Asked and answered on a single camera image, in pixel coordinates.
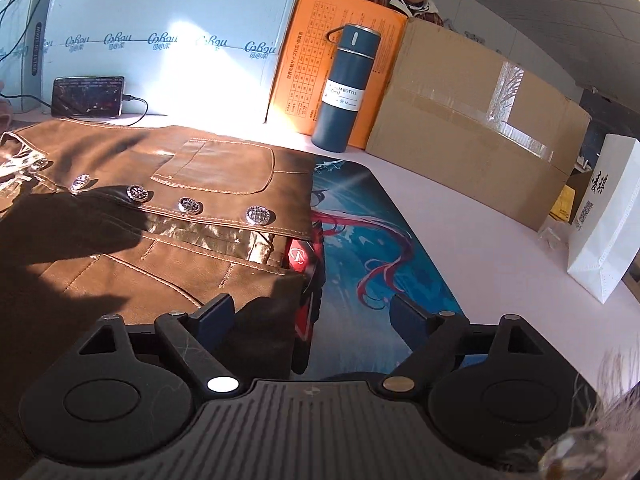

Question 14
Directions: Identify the white paper bag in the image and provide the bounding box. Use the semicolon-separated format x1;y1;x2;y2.
567;134;640;305

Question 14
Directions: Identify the black charging cable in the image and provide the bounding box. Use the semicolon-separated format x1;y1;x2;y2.
118;94;150;128

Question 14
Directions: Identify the orange cardboard box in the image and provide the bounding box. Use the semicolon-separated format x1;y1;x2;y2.
264;0;409;151

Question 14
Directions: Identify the yellow packet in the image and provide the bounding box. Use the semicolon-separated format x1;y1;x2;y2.
549;185;577;224

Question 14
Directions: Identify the printed blue desk mat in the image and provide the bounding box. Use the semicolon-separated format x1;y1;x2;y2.
289;156;469;380

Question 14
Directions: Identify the black smartphone with cable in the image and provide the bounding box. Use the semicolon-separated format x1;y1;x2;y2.
51;76;126;120

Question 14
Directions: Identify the light blue printed box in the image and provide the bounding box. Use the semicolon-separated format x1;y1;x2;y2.
0;0;300;117

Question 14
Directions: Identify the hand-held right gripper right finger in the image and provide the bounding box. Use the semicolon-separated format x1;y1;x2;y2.
382;296;544;394

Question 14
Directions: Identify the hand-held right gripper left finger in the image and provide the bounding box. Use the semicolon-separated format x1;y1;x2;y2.
79;294;241;394

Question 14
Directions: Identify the brown cardboard box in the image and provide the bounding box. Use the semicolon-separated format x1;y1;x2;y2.
365;18;593;233

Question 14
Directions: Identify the brown leather jacket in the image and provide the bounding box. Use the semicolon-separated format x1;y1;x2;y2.
0;118;326;461

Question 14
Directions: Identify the dark blue vacuum bottle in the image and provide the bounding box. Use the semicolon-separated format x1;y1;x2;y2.
311;23;384;154

